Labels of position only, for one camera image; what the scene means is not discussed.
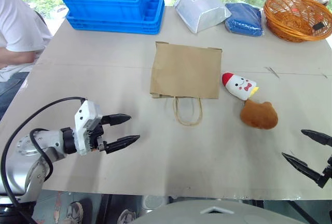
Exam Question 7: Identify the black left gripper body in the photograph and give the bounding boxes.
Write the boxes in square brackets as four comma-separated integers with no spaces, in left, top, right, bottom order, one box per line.
[86,122,108,154]

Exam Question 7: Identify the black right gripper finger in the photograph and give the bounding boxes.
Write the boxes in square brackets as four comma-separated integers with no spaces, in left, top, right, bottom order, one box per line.
[281,152,326,189]
[300,129,332,147]

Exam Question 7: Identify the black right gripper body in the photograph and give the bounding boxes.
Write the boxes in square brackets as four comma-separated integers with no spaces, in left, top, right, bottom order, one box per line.
[322,155,332,184]

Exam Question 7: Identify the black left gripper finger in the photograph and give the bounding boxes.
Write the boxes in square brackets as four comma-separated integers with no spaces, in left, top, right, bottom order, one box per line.
[101,114,132,127]
[104,134,141,155]

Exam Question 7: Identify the brown plush toy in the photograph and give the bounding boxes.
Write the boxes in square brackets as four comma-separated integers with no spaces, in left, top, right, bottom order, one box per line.
[240,99,279,130]

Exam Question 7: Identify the grey sneaker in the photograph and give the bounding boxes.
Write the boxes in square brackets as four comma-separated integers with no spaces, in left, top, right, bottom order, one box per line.
[65,201,84,224]
[116,209,137,224]

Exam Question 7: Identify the white chicken plush toy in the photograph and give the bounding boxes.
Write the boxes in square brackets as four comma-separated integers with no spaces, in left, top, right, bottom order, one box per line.
[222,72,260,102]

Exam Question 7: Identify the grey robot torso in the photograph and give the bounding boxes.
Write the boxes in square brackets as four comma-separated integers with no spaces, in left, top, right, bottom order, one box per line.
[129,199,313,224]

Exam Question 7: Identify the large blue plastic crate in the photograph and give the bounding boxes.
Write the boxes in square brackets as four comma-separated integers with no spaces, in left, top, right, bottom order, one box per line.
[65,0,165,36]

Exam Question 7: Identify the orange wicker basket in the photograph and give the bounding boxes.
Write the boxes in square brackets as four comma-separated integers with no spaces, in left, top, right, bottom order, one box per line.
[263,0,332,43]

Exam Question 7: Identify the person in white shirt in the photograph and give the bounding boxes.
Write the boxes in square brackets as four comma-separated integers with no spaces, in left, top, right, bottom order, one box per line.
[0,0,54,121]

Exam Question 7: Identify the white plastic package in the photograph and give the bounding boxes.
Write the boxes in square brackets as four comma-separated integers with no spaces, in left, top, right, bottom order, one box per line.
[174,0,232,34]

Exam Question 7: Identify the blue cloth in plastic wrap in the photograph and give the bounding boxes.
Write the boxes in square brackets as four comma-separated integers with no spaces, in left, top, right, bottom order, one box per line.
[224,2,265,38]

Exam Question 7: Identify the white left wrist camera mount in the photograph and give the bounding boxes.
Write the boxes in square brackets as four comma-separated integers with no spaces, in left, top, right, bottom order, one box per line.
[73,100,103,157]

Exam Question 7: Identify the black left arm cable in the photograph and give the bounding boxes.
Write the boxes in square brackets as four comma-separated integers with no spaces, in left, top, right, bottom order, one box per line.
[0,96,87,224]

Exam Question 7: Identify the brown paper bag with handles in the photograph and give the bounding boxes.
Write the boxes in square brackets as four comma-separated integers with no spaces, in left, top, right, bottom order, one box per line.
[149,41,223,127]

